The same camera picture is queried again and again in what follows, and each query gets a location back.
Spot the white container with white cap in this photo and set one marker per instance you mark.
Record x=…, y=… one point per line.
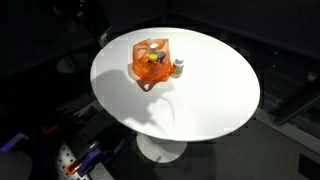
x=178, y=69

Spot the orange plastic bag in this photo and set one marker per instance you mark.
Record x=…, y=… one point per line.
x=142, y=71

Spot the yellow capped bottle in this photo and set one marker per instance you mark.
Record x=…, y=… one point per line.
x=152, y=58

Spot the small white capped bottle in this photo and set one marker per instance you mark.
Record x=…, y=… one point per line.
x=154, y=46

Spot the grey round object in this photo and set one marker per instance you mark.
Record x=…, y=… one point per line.
x=70, y=64

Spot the perforated metal plate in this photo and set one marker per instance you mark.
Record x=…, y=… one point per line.
x=64, y=157

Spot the grey rounded object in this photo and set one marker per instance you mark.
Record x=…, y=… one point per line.
x=13, y=166

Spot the white table pedestal base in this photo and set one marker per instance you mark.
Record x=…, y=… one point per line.
x=161, y=150

